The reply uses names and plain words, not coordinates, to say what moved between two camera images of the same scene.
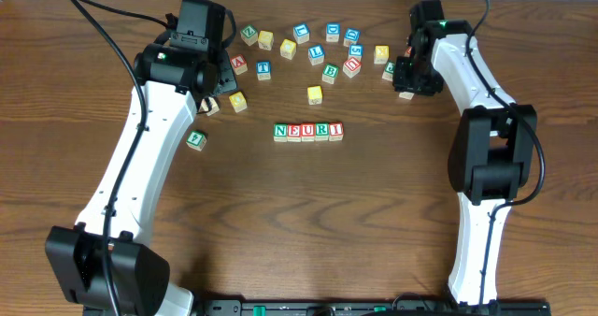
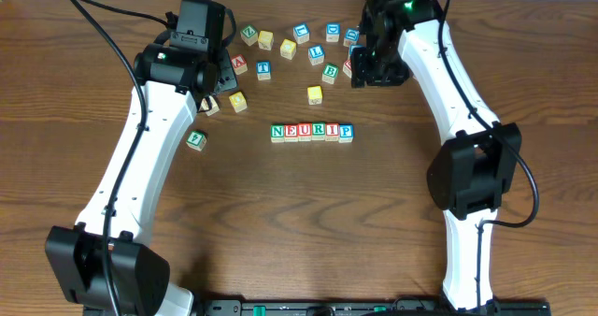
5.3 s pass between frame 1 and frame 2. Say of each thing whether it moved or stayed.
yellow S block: stayed
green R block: stayed
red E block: stayed
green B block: stayed
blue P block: moved
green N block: stayed
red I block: moved
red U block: stayed
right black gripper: moved
